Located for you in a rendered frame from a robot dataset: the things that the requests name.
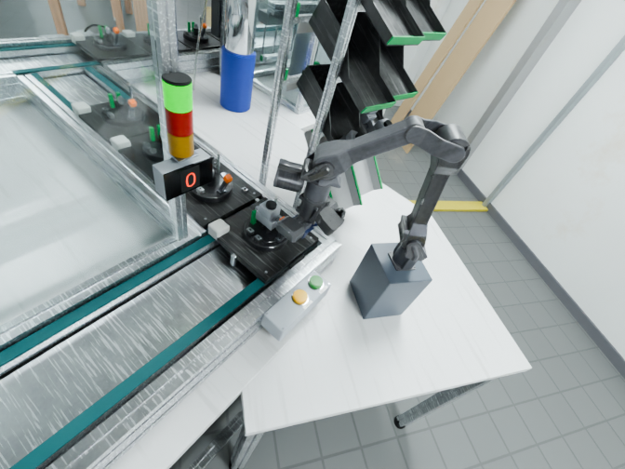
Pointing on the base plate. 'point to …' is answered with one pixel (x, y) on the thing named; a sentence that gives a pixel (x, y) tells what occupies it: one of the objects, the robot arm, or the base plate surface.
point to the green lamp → (178, 98)
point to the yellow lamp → (180, 145)
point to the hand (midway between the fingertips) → (304, 229)
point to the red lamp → (179, 123)
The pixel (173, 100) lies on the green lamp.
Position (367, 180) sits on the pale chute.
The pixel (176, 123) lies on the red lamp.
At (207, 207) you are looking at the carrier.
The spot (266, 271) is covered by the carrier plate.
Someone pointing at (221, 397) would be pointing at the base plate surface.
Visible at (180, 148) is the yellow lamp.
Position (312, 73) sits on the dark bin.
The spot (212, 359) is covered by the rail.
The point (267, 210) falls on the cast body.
